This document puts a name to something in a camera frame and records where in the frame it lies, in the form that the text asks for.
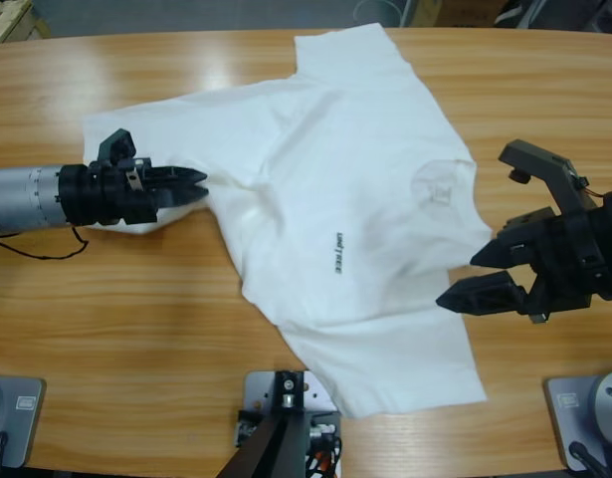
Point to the arm grey base plate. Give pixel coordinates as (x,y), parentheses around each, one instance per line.
(584,408)
(22,418)

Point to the brown cardboard box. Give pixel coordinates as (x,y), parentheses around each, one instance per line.
(455,12)

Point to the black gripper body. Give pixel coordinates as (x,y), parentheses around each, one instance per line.
(574,259)
(106,196)

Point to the white round hoop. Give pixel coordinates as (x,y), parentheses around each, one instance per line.
(365,7)

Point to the wrist dark camera bracket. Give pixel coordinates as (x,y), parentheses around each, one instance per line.
(544,164)

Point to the white T-shirt with small print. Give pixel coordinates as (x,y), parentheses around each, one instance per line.
(335,174)

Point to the wrist black camera bracket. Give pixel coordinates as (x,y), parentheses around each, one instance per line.
(117,144)

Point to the black chair base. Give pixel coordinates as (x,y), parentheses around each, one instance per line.
(559,15)

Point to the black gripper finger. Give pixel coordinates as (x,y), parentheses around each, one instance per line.
(507,249)
(183,195)
(183,175)
(484,298)

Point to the grey white mount block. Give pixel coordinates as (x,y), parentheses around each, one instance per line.
(258,391)

